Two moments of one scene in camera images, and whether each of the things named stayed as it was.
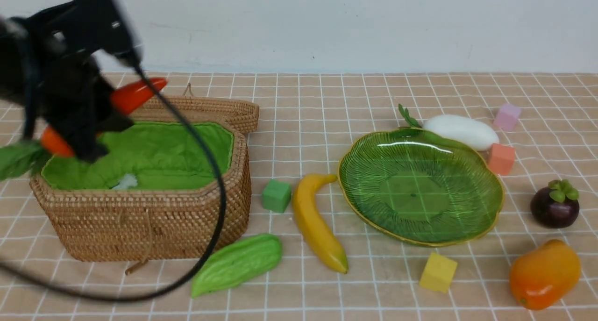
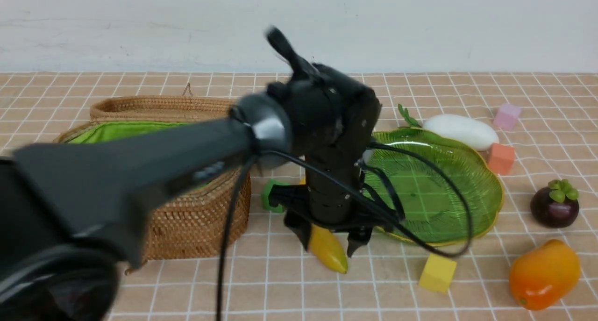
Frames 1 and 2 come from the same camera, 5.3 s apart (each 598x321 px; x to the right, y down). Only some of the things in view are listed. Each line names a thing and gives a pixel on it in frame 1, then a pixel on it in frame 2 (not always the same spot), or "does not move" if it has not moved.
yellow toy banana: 321,242 does not move
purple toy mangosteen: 556,206 does not move
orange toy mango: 543,276 does not move
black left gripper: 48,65 → 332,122
